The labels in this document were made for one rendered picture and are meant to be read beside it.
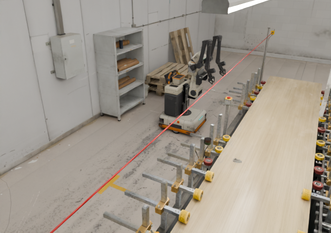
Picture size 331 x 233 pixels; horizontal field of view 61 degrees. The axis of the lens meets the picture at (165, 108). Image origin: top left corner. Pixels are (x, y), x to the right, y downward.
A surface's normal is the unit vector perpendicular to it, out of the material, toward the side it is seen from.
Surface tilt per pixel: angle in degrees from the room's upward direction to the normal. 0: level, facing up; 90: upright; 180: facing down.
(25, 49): 90
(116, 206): 0
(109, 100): 90
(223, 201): 0
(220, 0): 90
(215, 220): 0
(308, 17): 90
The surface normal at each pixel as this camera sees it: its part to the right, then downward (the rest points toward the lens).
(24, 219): 0.01, -0.90
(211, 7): -0.47, 0.37
